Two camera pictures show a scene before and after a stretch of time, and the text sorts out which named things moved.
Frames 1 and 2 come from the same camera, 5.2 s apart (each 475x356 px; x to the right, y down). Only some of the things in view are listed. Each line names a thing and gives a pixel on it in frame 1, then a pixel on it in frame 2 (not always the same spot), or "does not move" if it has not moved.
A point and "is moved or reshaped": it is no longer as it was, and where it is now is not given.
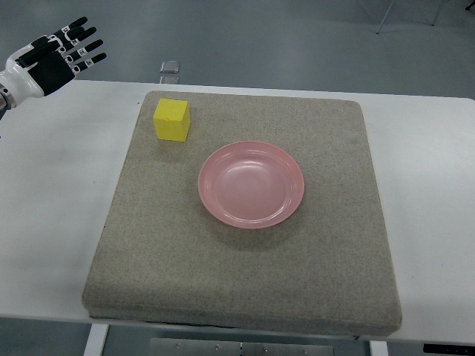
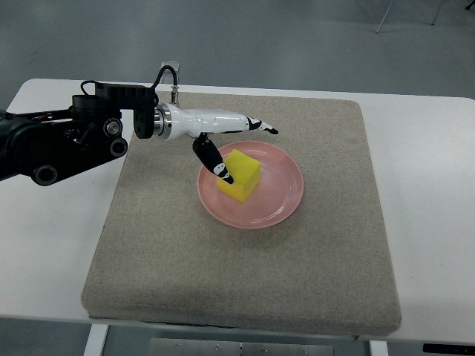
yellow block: x=172 y=119 is moved or reshaped
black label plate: x=448 y=348 does not move
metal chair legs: x=435 y=18 does not move
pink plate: x=251 y=185 does not move
